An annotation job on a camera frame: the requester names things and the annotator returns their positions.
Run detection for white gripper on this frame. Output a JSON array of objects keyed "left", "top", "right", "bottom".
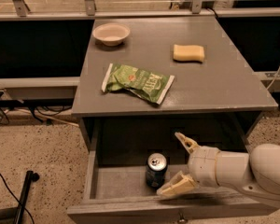
[{"left": 157, "top": 132, "right": 220, "bottom": 198}]

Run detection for blue pepsi can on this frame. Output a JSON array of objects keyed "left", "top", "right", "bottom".
[{"left": 146, "top": 153, "right": 168, "bottom": 189}]

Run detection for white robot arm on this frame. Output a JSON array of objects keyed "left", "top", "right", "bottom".
[{"left": 157, "top": 133, "right": 280, "bottom": 208}]

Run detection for grey cabinet counter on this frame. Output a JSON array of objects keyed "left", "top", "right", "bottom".
[{"left": 73, "top": 17, "right": 277, "bottom": 140}]

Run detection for open grey drawer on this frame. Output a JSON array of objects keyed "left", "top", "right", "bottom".
[{"left": 66, "top": 114, "right": 280, "bottom": 224}]

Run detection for green chip bag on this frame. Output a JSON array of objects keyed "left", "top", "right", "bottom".
[{"left": 102, "top": 63, "right": 175, "bottom": 105}]

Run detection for yellow sponge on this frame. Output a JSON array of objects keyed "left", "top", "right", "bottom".
[{"left": 174, "top": 45, "right": 205, "bottom": 63}]

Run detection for white paper bowl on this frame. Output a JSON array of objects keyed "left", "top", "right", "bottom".
[{"left": 92, "top": 23, "right": 131, "bottom": 47}]

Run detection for metal window railing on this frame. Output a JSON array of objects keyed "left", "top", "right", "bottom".
[{"left": 0, "top": 0, "right": 280, "bottom": 21}]

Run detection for black stand leg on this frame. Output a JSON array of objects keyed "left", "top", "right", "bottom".
[{"left": 0, "top": 170, "right": 40, "bottom": 224}]

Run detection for cables under window ledge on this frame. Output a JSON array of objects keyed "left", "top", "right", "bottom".
[{"left": 0, "top": 91, "right": 80, "bottom": 128}]

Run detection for black floor cable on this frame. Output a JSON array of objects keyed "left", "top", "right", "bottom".
[{"left": 0, "top": 165, "right": 35, "bottom": 224}]

